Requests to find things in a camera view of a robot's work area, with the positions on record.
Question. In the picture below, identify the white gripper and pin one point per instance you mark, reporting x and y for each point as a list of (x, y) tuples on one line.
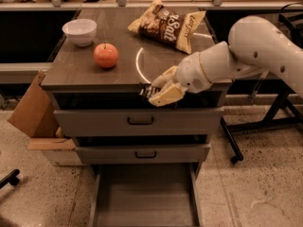
[(190, 74)]

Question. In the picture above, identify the black rxbar chocolate bar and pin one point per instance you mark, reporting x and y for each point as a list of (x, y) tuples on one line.
[(147, 90)]

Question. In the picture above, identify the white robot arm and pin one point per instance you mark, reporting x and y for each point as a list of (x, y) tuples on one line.
[(254, 45)]

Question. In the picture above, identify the middle grey drawer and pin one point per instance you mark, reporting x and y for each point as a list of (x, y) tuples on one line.
[(118, 150)]

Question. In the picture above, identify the grey drawer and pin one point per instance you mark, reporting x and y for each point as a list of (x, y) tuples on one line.
[(118, 150), (128, 114), (148, 195)]

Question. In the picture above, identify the grey wooden drawer cabinet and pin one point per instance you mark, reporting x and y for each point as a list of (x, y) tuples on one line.
[(140, 61)]

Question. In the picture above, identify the top grey drawer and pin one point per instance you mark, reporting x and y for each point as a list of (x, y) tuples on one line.
[(128, 114)]

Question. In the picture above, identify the bottom grey drawer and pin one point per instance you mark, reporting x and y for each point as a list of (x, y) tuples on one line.
[(148, 195)]

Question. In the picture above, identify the yellow brown chip bag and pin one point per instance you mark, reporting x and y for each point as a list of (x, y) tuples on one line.
[(165, 26)]

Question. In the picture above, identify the orange apple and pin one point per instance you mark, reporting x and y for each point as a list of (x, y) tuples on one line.
[(105, 55)]

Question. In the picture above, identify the black stand with table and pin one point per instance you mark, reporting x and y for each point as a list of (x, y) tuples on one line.
[(281, 101)]

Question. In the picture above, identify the white bowl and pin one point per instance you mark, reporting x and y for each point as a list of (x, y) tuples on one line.
[(80, 32)]

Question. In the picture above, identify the brown cardboard box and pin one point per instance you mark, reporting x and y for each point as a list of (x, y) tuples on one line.
[(34, 116)]

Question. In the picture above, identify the black chair leg caster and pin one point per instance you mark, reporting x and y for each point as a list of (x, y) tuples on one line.
[(11, 178)]

